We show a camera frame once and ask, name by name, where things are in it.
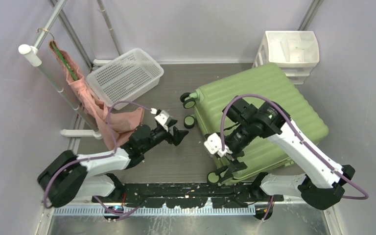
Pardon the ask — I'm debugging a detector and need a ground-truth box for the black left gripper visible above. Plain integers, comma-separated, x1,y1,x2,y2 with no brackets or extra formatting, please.
141,119,188,153

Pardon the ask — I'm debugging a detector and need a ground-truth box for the green ribbed hard-shell suitcase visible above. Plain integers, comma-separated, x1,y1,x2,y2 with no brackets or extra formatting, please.
180,63,329,185

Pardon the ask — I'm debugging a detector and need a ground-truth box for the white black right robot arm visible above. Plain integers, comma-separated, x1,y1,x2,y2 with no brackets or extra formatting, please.
218,96,355,210

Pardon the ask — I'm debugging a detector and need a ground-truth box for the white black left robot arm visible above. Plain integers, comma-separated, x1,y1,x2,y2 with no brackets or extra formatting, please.
37,124,189,209

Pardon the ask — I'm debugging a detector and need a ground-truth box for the pink cloth garment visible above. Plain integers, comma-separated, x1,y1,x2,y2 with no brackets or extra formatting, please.
49,41,144,150

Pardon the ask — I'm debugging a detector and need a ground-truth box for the white perforated plastic basket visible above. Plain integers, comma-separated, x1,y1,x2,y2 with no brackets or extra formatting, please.
86,48,164,107

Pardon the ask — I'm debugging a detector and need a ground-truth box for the green clothes hanger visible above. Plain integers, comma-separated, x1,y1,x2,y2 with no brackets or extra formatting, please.
50,40,78,81

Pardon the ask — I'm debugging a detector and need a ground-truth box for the white plastic drawer organizer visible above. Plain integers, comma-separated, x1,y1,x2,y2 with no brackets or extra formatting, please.
252,31,320,85

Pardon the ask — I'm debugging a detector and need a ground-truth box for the white and silver clothes rack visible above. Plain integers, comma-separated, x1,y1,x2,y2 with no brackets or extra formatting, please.
18,0,124,140

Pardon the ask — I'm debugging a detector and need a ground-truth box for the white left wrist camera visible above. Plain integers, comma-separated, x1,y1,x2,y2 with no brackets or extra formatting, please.
150,108,172,132

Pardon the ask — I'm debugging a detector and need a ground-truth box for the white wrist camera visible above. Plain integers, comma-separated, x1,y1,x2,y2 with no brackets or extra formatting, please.
204,133,232,158
150,108,172,132

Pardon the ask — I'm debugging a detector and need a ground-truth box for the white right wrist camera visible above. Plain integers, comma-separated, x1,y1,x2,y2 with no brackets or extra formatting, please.
204,133,232,158

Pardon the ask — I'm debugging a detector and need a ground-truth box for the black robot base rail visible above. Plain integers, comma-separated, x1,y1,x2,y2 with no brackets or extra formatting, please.
92,183,283,220

